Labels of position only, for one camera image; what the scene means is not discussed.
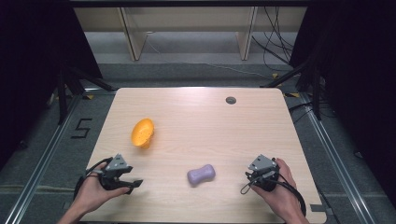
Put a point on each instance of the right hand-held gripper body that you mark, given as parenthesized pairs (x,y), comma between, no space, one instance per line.
(264,169)

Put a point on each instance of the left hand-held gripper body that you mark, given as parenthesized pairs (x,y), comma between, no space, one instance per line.
(115,166)

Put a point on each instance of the purple bone-shaped toy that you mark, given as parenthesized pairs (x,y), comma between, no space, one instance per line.
(201,175)

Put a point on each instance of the person's right hand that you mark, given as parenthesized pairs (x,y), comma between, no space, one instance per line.
(285,196)

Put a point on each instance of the person's left hand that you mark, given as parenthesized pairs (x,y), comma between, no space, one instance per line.
(91,194)

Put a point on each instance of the yellow tape piece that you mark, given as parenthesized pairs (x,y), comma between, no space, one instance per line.
(292,95)
(275,75)
(89,97)

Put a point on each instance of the grey round table grommet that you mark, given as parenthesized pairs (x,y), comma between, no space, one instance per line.
(230,100)

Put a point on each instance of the black metal stand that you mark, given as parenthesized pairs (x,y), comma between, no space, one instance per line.
(316,90)
(63,93)

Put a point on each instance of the black curtain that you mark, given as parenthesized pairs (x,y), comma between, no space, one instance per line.
(361,77)
(34,62)

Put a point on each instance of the metal floor rail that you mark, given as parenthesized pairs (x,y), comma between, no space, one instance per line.
(46,155)
(336,155)

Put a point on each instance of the white desk frame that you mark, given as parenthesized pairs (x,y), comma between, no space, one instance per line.
(186,17)

